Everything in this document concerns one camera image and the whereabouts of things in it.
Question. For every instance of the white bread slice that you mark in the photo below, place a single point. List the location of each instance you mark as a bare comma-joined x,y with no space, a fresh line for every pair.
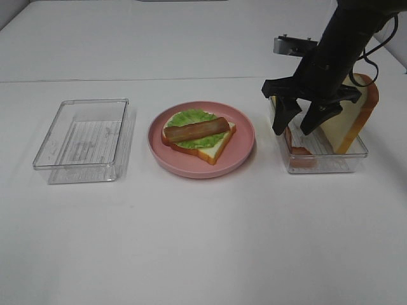
210,155
342,129

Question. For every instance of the pink round plate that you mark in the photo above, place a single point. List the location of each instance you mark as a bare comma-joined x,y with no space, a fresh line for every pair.
234,154

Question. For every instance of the green lettuce leaf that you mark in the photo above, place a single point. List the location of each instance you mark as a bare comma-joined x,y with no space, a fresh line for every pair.
191,116

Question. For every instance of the clear plastic right container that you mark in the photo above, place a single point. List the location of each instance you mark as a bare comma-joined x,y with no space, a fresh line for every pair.
317,143

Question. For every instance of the brown bacon strip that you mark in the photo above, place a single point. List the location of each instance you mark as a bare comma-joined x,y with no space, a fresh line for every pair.
196,130

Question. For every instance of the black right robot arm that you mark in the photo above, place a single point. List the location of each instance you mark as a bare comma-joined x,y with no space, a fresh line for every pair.
354,22

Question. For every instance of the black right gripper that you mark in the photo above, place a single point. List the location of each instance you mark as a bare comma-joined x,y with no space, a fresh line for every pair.
319,79

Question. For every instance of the red bacon strip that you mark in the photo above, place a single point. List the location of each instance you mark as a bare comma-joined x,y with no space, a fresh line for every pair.
300,157

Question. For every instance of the clear plastic left container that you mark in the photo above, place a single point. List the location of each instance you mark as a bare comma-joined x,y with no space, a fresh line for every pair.
87,141

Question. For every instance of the clear plastic container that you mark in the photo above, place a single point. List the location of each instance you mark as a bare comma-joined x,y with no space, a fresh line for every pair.
317,143
87,141

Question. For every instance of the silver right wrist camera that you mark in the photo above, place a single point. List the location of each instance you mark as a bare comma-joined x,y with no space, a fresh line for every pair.
292,46

